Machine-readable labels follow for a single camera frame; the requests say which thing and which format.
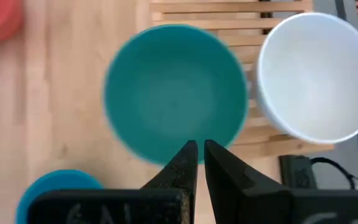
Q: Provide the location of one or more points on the white bowl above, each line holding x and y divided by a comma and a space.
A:
315, 77

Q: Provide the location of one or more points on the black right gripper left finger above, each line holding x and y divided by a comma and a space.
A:
166, 202

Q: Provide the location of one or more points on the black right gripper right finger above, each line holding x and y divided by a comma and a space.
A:
253, 202

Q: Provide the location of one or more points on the dark teal green bowl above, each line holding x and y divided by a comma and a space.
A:
176, 93

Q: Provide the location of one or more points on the wooden slatted shelf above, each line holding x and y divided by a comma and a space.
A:
216, 23

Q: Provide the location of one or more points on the cyan blue bowl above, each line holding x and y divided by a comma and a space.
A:
57, 182

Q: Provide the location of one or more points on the small black box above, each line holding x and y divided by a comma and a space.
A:
297, 172

